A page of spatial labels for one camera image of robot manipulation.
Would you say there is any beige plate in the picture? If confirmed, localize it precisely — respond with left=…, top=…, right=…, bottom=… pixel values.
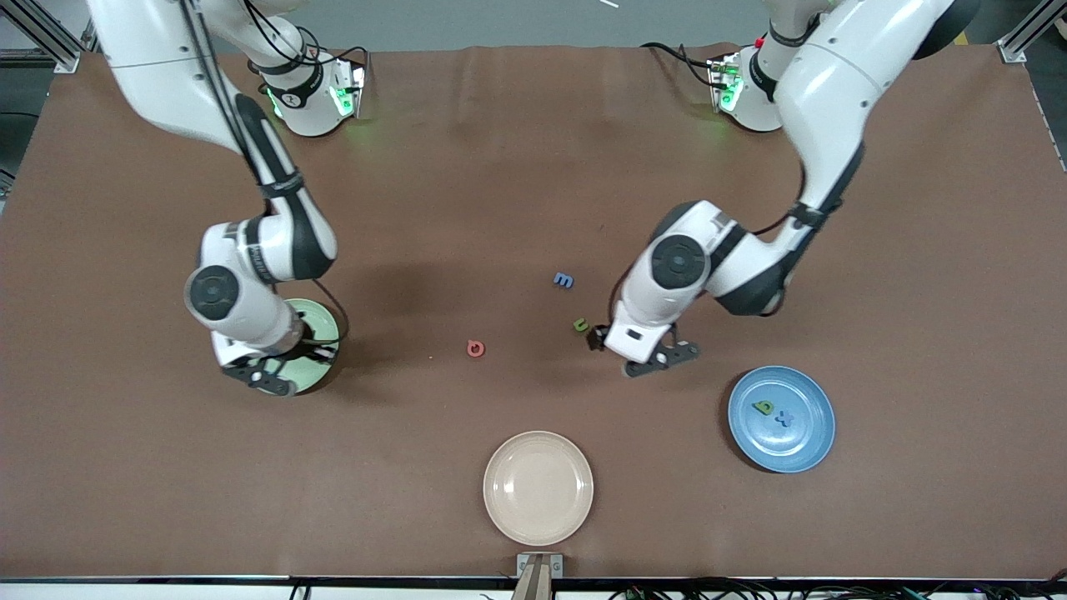
left=483, top=431, right=594, bottom=547

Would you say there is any brown table mat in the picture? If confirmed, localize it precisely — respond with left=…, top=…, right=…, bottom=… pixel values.
left=0, top=43, right=1067, bottom=580

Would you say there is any green plate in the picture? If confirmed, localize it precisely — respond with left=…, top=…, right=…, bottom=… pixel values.
left=279, top=298, right=340, bottom=396

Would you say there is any black left arm base cable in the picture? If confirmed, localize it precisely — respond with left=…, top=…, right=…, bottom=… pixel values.
left=640, top=42, right=719, bottom=88

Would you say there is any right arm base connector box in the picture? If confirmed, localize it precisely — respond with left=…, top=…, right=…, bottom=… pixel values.
left=329, top=54, right=369, bottom=119

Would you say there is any black arm base cable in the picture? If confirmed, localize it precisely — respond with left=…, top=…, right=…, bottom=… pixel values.
left=640, top=42, right=719, bottom=88
left=296, top=37, right=373, bottom=66

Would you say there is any black right arm base cable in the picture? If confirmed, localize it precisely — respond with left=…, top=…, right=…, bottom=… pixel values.
left=296, top=37, right=373, bottom=66

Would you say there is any black cable bundle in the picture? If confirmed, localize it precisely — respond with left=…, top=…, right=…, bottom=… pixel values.
left=609, top=577, right=1067, bottom=600

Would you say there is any aluminium frame profile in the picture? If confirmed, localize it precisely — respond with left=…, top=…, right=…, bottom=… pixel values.
left=0, top=0, right=93, bottom=74
left=996, top=0, right=1067, bottom=64

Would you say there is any blue plate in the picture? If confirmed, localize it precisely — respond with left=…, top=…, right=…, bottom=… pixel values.
left=728, top=366, right=836, bottom=474

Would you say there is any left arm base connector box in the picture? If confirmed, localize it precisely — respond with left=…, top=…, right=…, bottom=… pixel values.
left=707, top=54, right=751, bottom=115

